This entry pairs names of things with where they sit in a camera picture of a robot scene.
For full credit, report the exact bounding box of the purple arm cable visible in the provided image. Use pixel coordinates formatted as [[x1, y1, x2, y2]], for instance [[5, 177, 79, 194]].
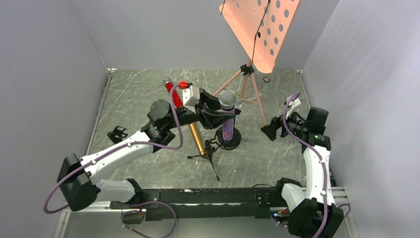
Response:
[[270, 92, 352, 238], [43, 83, 184, 238]]

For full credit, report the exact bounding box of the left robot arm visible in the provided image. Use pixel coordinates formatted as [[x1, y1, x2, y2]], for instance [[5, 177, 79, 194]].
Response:
[[55, 83, 241, 212]]

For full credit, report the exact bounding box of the black tripod shock-mount stand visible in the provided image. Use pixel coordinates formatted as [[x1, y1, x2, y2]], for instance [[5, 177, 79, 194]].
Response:
[[187, 138, 224, 182]]

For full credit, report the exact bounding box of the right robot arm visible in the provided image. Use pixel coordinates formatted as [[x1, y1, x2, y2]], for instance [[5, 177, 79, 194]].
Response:
[[262, 107, 344, 238]]

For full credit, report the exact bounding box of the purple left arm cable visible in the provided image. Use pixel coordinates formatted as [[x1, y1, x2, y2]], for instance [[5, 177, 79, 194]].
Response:
[[43, 83, 184, 238]]

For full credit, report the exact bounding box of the purple glitter microphone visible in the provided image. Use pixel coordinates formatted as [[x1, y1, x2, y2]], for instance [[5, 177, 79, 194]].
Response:
[[218, 89, 238, 141]]

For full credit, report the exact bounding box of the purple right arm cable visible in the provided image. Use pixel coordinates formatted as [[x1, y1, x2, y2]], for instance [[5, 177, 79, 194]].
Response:
[[270, 92, 352, 238]]

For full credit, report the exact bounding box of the gold microphone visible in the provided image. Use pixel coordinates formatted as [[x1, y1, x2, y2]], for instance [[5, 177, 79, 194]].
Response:
[[188, 122, 206, 155]]

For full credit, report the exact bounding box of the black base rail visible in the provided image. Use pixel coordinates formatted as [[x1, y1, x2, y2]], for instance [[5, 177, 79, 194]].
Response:
[[109, 185, 296, 222]]

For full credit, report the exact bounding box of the pink music stand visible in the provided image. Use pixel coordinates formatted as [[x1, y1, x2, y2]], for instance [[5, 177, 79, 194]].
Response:
[[214, 0, 300, 126]]

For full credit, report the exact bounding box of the black round-base mic stand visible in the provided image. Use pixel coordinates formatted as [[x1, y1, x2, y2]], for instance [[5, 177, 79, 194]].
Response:
[[215, 107, 242, 150]]

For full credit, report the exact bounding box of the red glitter microphone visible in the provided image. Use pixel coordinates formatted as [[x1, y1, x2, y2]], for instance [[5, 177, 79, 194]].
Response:
[[162, 77, 183, 108]]

